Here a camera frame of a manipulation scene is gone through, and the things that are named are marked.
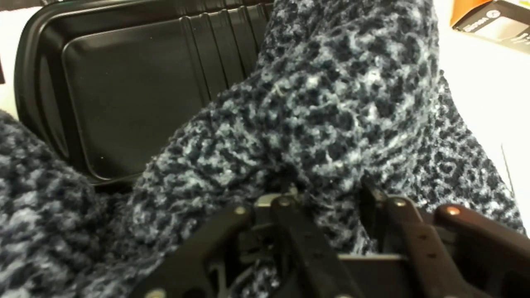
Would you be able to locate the black plastic tray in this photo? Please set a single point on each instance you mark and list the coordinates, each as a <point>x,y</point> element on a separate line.
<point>126,89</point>

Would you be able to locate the dark blue speckled knit cloth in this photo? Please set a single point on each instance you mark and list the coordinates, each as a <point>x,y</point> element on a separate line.
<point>332,110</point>

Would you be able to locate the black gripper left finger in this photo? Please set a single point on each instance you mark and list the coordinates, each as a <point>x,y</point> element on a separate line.
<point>299,249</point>

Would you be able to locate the orange and black cardboard box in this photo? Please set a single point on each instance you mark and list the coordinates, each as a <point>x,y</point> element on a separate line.
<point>491,19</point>

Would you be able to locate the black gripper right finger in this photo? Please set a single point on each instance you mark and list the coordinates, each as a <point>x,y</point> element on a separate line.
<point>441,249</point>

